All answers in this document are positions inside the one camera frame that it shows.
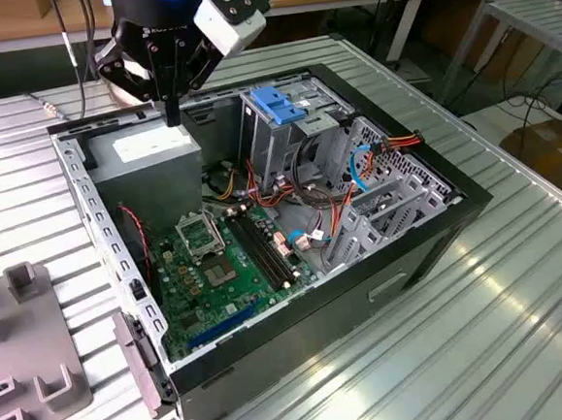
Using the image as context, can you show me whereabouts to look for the coloured wire bundle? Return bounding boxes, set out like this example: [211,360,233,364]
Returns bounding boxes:
[198,150,352,256]

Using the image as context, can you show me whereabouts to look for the black hanging cable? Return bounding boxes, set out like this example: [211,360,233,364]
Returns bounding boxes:
[50,0,90,122]

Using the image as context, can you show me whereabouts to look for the black stand pole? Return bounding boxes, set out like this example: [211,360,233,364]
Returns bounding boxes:
[365,0,419,63]

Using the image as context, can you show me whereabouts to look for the thick black wire bundle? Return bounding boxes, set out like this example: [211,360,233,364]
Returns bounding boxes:
[288,135,340,210]

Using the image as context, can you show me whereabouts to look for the blue expansion slot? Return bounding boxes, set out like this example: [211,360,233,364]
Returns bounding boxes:
[184,296,266,352]

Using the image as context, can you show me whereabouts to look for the black PC case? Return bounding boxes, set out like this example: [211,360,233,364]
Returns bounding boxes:
[43,50,512,420]

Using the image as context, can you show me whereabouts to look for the metal socket cover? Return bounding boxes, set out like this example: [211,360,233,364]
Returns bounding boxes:
[172,208,227,267]

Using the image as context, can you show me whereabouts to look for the grey parts rack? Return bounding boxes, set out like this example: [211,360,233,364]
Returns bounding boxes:
[0,257,95,420]

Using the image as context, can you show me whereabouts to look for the blue SATA wire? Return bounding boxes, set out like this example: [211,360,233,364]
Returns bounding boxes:
[280,142,388,252]

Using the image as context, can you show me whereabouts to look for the black RAM slot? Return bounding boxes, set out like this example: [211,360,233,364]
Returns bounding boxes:
[231,210,291,293]
[242,208,299,285]
[237,210,295,290]
[225,212,286,297]

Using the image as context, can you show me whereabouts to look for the brown cardboard box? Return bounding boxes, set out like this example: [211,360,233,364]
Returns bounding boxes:
[497,117,562,212]

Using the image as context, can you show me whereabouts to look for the perforated metal disk bay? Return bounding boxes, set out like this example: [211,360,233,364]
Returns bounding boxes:
[312,108,469,274]

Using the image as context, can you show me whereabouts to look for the grey plastic case bezel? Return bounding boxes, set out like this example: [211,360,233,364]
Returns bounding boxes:
[111,307,178,420]

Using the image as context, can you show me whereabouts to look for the grey power supply unit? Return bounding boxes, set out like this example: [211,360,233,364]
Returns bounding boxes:
[82,113,210,241]

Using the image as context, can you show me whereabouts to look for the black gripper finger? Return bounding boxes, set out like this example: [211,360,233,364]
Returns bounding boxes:
[166,29,230,127]
[94,31,175,133]

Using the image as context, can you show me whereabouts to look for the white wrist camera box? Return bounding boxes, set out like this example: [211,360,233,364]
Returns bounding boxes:
[190,0,270,61]

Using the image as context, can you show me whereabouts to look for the green motherboard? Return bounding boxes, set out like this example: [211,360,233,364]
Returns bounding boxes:
[144,200,322,365]

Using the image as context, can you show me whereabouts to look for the orange red yellow power wire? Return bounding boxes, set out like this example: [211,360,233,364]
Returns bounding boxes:
[321,129,433,246]

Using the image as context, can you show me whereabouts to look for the black case fan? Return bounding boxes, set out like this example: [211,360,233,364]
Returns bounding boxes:
[114,200,161,309]

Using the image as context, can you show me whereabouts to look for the metal slat side table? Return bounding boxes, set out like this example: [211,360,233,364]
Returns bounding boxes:
[432,0,562,106]

